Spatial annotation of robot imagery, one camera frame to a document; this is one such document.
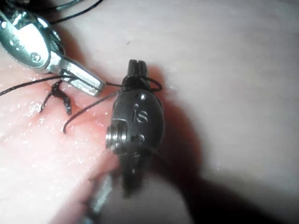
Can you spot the left arm needle driver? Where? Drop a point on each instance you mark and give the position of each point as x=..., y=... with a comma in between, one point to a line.
x=25, y=39

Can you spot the right arm needle driver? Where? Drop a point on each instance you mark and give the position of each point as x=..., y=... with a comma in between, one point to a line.
x=137, y=114

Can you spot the left arm needle driver jaw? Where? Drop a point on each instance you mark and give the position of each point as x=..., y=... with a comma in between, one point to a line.
x=79, y=71
x=85, y=87

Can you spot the right arm needle driver jaw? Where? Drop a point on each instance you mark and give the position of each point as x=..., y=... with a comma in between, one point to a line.
x=143, y=72
x=133, y=70

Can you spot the black thread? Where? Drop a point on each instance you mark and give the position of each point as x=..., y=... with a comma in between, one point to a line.
x=93, y=102

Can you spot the dark right arm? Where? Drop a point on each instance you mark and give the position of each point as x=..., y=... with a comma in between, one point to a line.
x=149, y=200

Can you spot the black stitching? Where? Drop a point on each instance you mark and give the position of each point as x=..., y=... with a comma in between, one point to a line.
x=56, y=92

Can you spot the tissue pad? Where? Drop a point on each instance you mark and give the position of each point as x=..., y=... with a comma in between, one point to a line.
x=222, y=70

